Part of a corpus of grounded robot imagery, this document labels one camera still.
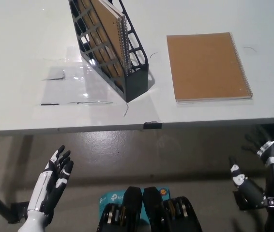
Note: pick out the brown spiral notebook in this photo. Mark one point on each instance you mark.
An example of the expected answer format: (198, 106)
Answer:
(207, 67)
(105, 29)

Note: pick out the teal tp-link box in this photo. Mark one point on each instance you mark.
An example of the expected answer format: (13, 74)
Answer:
(110, 197)

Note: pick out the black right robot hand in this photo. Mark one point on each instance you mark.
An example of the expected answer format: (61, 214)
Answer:
(253, 191)

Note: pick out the clear plastic sheet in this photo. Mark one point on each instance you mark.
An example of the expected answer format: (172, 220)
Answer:
(74, 84)

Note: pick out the grey paper patch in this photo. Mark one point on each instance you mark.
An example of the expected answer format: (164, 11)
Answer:
(54, 73)

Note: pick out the black lattice book holder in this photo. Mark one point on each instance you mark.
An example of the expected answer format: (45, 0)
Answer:
(137, 82)

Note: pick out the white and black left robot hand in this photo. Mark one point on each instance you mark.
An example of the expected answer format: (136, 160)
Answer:
(42, 188)

